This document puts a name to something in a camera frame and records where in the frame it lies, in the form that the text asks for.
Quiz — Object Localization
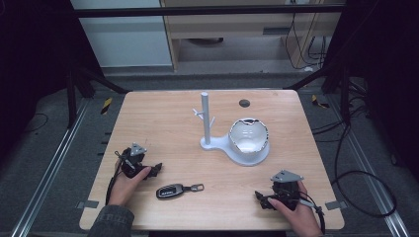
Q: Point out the aluminium floor rail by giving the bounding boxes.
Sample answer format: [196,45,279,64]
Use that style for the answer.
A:
[11,98,91,237]
[326,95,411,237]

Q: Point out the person's right hand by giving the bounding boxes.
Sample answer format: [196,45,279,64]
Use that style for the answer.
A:
[267,180,324,237]

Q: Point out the yellow black striped tape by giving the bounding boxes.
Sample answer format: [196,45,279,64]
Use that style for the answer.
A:
[310,94,330,110]
[100,97,114,116]

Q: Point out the black looped floor cable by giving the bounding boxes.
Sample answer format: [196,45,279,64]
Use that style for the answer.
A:
[311,95,398,219]

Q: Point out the left hand-held gripper cable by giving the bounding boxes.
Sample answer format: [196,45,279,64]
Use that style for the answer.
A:
[104,150,136,206]

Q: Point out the black car key with clip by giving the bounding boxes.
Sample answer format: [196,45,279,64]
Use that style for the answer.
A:
[155,183,206,200]

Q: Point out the thin black floor cable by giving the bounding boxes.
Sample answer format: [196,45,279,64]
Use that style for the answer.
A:
[23,112,49,134]

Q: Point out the white bowl with silver rim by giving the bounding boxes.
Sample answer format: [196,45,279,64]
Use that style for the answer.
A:
[228,117,270,155]

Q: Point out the light wooden shelf unit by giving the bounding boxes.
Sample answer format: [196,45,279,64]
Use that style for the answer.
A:
[159,0,347,71]

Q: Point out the person's left hand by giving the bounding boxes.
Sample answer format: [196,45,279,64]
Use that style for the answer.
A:
[107,165,153,207]

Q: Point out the hand-held gripper cable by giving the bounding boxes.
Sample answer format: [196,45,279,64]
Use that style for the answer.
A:
[104,150,136,206]
[296,190,327,235]

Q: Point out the white cabinet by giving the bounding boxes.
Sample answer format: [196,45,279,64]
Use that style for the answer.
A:
[69,0,174,69]

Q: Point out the white key stand with tray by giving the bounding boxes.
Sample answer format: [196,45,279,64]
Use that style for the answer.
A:
[192,91,272,168]

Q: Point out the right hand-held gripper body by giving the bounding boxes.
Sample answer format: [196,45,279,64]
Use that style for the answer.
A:
[269,169,305,211]

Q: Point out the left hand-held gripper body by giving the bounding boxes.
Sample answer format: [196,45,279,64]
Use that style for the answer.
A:
[118,141,148,180]

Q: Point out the black hanging cables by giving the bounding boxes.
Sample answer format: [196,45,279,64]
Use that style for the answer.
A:
[284,0,330,71]

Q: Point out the black metal stand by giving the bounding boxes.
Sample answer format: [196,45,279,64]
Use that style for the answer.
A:
[64,64,131,130]
[284,57,367,126]

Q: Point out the right hand-held gripper cable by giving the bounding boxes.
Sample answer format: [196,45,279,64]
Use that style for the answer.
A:
[296,190,327,235]

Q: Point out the black horizontal frame bar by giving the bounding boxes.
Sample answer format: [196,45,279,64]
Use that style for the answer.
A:
[72,4,346,19]

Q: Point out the grey table edge bracket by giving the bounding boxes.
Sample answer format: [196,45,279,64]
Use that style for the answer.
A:
[75,199,100,210]
[324,199,349,211]

